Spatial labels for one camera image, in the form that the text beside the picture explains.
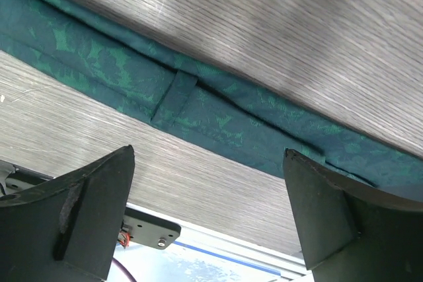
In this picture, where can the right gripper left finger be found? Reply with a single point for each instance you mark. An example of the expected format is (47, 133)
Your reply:
(66, 229)

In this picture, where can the dark green tie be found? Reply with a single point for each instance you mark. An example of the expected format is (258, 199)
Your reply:
(184, 97)

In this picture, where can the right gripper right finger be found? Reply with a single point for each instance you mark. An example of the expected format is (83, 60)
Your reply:
(349, 231)

